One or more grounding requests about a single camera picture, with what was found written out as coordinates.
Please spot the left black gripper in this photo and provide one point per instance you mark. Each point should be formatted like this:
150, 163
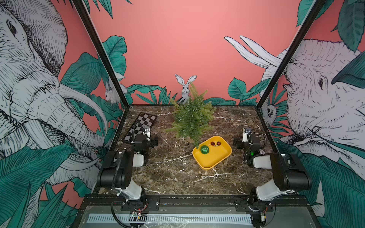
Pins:
152, 142

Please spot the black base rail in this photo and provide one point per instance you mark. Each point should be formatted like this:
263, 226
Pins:
155, 202

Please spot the right black frame post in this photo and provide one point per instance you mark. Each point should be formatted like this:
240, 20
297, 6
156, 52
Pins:
304, 28

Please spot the left black frame post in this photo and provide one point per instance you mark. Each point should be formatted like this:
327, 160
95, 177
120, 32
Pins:
87, 22

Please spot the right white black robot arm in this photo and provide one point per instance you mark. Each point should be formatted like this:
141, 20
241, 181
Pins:
288, 173

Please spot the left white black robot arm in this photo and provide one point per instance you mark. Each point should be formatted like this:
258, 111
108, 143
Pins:
116, 172

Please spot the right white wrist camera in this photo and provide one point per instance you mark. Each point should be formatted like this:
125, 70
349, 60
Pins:
246, 136

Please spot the green glitter ball ornament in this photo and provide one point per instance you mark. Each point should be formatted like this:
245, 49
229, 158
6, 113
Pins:
204, 149

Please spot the black white chessboard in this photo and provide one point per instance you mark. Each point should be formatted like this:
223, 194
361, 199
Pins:
137, 126

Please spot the black frame post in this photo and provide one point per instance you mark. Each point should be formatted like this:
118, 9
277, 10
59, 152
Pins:
87, 22
304, 28

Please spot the small green christmas tree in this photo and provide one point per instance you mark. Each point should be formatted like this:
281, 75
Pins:
193, 118

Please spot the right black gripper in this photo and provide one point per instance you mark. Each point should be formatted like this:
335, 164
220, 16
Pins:
239, 145

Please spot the yellow plastic tray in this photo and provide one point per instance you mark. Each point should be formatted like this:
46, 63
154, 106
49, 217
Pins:
216, 154

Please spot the white slotted cable duct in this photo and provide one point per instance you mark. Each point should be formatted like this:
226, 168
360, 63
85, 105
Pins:
240, 219

